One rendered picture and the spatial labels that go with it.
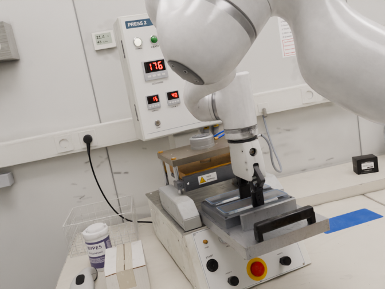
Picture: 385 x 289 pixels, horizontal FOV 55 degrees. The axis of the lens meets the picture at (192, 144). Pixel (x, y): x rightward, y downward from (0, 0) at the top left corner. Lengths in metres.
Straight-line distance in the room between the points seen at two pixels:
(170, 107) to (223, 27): 0.89
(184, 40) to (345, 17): 0.18
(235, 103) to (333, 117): 1.08
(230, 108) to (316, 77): 0.46
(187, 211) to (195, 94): 0.38
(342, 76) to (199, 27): 0.17
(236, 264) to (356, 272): 0.32
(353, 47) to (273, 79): 1.35
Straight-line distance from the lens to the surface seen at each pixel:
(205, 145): 1.19
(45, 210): 1.80
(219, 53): 0.44
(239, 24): 0.45
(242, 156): 0.91
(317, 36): 0.45
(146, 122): 1.29
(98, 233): 1.32
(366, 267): 1.18
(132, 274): 1.15
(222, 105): 0.90
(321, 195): 1.59
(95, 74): 1.67
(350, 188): 1.64
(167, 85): 1.31
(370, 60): 0.44
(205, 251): 1.06
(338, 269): 1.17
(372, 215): 1.49
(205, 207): 1.03
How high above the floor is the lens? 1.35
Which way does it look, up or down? 11 degrees down
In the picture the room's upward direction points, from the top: 10 degrees counter-clockwise
